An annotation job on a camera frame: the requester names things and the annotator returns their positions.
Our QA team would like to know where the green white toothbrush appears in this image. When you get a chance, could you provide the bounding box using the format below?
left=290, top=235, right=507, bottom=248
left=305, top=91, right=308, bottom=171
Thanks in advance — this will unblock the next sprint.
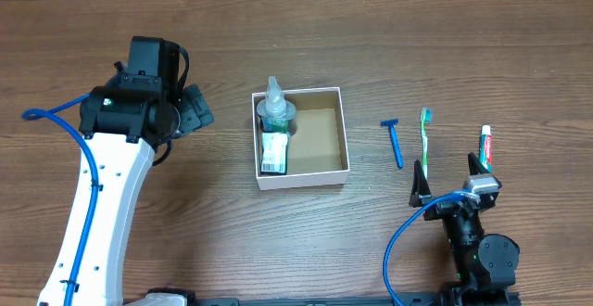
left=420, top=107, right=432, bottom=178

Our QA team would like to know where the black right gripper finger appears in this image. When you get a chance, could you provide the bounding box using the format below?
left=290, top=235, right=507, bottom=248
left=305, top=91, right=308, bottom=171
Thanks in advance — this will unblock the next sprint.
left=468, top=152, right=489, bottom=175
left=409, top=159, right=432, bottom=207

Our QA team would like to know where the white red toothpaste tube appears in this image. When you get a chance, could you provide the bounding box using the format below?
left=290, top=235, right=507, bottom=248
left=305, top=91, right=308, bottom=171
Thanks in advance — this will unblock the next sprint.
left=479, top=125, right=492, bottom=172

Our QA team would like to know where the green white soap packet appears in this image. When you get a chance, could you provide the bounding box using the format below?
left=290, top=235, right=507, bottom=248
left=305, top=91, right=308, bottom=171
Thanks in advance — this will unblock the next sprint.
left=260, top=133, right=290, bottom=174

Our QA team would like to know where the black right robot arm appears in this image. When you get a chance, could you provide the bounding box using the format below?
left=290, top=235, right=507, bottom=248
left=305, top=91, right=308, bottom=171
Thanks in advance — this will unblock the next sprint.
left=407, top=153, right=521, bottom=306

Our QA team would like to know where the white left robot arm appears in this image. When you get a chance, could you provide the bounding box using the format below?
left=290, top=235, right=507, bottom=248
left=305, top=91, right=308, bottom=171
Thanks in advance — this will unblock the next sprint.
left=22, top=84, right=214, bottom=305

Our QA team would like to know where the blue disposable razor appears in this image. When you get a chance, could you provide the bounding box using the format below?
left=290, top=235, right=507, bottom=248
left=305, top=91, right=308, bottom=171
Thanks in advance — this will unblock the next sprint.
left=380, top=119, right=404, bottom=169

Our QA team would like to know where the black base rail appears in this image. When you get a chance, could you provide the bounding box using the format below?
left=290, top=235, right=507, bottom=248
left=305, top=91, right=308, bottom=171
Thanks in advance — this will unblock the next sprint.
left=194, top=291, right=523, bottom=306

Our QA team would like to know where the clear green-labelled bottle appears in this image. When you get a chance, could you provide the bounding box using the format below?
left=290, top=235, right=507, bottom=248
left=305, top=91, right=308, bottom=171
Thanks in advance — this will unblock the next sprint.
left=256, top=76, right=297, bottom=135

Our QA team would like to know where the white cardboard box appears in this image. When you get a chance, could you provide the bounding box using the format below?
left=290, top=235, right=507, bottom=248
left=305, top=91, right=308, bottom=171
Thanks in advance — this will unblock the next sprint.
left=251, top=87, right=350, bottom=190

